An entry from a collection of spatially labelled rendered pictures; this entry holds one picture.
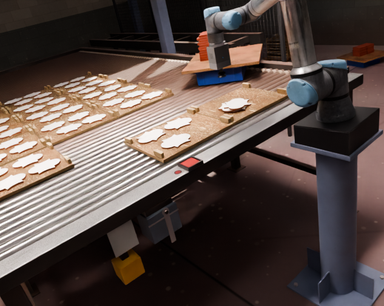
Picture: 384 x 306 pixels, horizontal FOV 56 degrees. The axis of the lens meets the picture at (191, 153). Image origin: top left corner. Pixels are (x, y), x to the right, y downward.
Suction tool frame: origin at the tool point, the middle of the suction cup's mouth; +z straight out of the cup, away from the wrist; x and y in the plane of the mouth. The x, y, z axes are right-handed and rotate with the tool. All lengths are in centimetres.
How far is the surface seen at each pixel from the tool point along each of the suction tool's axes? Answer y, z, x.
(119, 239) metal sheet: 79, 32, 36
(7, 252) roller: 113, 20, 30
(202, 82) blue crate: -21, 18, -56
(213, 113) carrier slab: 5.9, 18.4, -4.7
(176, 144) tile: 38.3, 17.6, 13.1
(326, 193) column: -9, 50, 53
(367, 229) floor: -63, 112, 37
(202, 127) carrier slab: 19.7, 18.4, 6.4
